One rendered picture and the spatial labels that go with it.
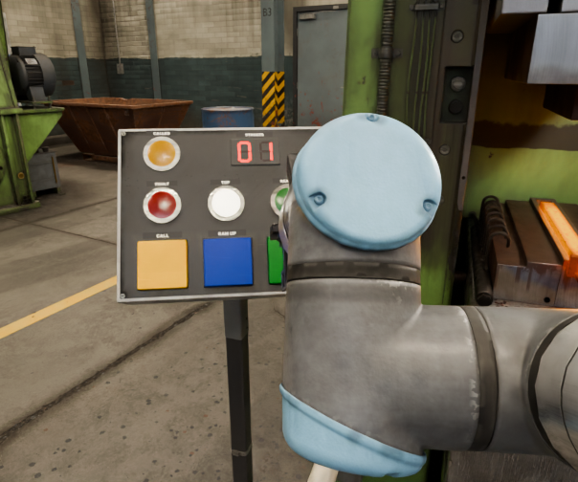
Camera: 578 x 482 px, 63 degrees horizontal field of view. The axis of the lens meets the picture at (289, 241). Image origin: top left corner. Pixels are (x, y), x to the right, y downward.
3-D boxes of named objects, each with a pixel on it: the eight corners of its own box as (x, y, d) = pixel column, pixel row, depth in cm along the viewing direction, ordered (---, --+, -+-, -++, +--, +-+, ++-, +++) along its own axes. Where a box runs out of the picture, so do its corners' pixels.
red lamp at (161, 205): (170, 222, 73) (168, 195, 72) (144, 219, 75) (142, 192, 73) (181, 216, 76) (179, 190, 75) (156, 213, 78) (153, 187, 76)
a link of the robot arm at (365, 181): (293, 254, 27) (299, 89, 28) (277, 276, 39) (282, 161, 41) (455, 263, 27) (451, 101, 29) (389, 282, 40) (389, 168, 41)
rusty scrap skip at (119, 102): (139, 172, 627) (132, 105, 598) (48, 160, 714) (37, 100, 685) (198, 158, 726) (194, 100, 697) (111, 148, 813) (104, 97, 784)
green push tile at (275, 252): (316, 281, 74) (314, 234, 76) (269, 284, 74) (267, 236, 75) (315, 282, 76) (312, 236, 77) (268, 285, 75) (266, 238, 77)
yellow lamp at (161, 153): (169, 169, 75) (167, 142, 73) (144, 167, 76) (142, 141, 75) (180, 165, 78) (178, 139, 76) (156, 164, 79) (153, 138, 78)
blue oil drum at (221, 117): (237, 196, 510) (233, 111, 480) (194, 189, 537) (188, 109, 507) (266, 185, 558) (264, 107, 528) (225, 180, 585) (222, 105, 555)
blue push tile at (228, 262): (253, 284, 73) (251, 236, 75) (203, 287, 73) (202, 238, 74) (253, 285, 75) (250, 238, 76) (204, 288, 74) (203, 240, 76)
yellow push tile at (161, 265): (187, 287, 72) (186, 238, 73) (136, 290, 72) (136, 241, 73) (188, 288, 74) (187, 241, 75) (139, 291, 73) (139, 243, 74)
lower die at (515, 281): (624, 316, 77) (637, 267, 74) (491, 297, 83) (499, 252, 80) (570, 234, 114) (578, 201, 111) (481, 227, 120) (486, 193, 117)
